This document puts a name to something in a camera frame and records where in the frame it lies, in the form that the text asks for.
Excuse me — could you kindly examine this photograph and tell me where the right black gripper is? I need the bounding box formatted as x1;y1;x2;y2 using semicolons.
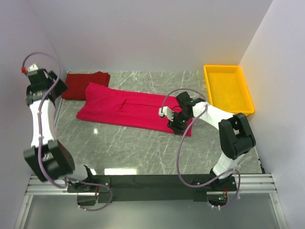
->
167;110;193;135

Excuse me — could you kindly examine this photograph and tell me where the pink t shirt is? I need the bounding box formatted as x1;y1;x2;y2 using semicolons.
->
76;83;173;134

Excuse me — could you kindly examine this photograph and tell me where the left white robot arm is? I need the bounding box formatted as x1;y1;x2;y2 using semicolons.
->
22;64;95;192

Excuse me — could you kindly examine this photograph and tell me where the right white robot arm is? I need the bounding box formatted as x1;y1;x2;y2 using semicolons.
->
159;92;256;190

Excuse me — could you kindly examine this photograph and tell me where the folded dark red t shirt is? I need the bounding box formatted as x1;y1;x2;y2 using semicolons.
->
61;71;111;101

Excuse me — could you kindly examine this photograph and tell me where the yellow plastic tray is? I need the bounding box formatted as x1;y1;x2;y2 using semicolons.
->
203;65;255;116

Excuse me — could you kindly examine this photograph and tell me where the black base beam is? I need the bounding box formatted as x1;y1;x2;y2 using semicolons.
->
66;173;239;203

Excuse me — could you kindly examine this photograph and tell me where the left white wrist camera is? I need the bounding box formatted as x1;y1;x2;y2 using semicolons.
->
21;63;39;74

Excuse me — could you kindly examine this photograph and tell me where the aluminium frame rail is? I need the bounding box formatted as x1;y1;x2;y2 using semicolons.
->
14;97;286;229

